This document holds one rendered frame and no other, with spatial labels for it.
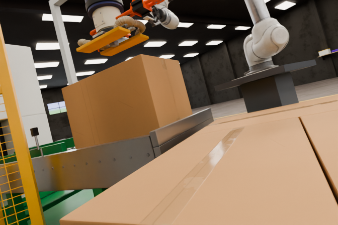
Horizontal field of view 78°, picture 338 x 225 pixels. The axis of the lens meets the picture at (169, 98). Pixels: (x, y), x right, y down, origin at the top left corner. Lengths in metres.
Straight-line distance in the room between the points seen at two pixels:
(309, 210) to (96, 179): 0.92
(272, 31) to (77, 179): 1.30
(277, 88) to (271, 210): 1.24
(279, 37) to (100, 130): 1.11
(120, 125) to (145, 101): 0.19
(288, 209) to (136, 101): 0.82
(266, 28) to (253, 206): 1.21
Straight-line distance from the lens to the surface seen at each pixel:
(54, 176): 1.33
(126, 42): 1.38
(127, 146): 0.89
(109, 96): 1.10
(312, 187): 0.32
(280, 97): 1.49
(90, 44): 1.30
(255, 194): 0.32
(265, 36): 1.38
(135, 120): 1.01
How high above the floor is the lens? 0.68
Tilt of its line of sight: 2 degrees up
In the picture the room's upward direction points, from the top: 15 degrees counter-clockwise
